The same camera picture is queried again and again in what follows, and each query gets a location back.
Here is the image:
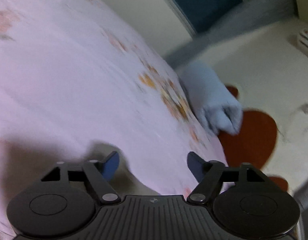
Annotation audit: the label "right grey curtain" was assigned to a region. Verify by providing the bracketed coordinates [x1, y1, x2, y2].
[164, 0, 297, 69]

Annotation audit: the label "grey pants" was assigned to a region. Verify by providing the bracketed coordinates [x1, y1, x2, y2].
[75, 140, 160, 198]

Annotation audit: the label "red wooden headboard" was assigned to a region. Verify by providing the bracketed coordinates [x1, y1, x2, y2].
[217, 84, 289, 193]

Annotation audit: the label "blue rolled duvet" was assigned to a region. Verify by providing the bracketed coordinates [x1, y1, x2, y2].
[179, 62, 243, 135]

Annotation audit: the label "pink floral bed sheet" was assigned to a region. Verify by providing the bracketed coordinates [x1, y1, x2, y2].
[0, 0, 226, 239]

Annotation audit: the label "white air conditioner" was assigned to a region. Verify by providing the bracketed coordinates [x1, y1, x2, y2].
[296, 29, 308, 57]

